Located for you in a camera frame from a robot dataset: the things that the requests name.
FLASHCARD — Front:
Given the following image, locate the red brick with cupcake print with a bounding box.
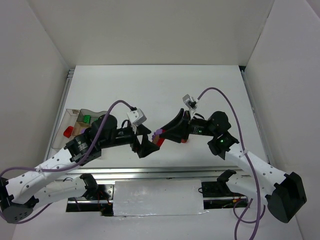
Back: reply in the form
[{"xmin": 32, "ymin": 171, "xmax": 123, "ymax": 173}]
[{"xmin": 152, "ymin": 137, "xmax": 165, "ymax": 147}]

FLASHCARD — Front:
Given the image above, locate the green sloped lego brick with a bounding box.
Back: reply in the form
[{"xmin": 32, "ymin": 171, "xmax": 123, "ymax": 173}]
[{"xmin": 83, "ymin": 115, "xmax": 91, "ymax": 124}]

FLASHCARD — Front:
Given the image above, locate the red lego brick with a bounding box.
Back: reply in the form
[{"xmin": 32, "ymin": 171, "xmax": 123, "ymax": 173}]
[{"xmin": 63, "ymin": 126, "xmax": 74, "ymax": 139}]

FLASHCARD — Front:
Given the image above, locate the purple cupcake print brick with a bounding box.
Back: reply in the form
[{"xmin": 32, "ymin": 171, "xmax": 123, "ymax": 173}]
[{"xmin": 151, "ymin": 128, "xmax": 163, "ymax": 140}]

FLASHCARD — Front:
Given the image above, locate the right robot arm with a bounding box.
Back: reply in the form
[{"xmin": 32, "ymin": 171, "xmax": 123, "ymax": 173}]
[{"xmin": 159, "ymin": 109, "xmax": 307, "ymax": 223}]

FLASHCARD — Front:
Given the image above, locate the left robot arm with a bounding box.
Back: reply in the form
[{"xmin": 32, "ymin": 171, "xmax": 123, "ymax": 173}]
[{"xmin": 0, "ymin": 115, "xmax": 160, "ymax": 224}]

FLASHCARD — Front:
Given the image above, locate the colourless clear container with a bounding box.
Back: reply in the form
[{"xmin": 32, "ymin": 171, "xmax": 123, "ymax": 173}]
[{"xmin": 51, "ymin": 108, "xmax": 81, "ymax": 151}]

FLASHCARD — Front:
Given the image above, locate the white foam cover panel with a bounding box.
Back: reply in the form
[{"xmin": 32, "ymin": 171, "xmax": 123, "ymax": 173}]
[{"xmin": 113, "ymin": 179, "xmax": 205, "ymax": 217}]

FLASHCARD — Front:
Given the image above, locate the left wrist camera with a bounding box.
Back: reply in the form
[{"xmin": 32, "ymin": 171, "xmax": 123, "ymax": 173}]
[{"xmin": 126, "ymin": 108, "xmax": 147, "ymax": 130}]

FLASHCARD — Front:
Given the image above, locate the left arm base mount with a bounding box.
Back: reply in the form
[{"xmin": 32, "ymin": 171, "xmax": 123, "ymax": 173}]
[{"xmin": 65, "ymin": 184, "xmax": 115, "ymax": 217}]

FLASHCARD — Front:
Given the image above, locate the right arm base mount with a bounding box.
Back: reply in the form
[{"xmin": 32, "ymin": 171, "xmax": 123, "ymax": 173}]
[{"xmin": 198, "ymin": 169, "xmax": 248, "ymax": 210}]

